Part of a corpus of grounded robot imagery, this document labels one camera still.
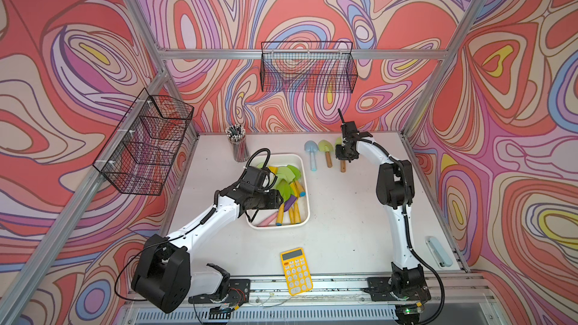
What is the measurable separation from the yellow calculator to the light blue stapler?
1.53 feet

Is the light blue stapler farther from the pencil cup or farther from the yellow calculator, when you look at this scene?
the pencil cup

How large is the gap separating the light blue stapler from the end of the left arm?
586 millimetres

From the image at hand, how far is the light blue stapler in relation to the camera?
77cm

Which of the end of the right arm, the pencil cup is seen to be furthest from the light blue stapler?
the pencil cup

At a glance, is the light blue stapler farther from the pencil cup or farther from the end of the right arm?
the pencil cup

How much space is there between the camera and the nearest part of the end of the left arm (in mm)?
597

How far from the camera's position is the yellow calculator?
749mm

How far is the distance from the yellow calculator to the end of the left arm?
20 cm
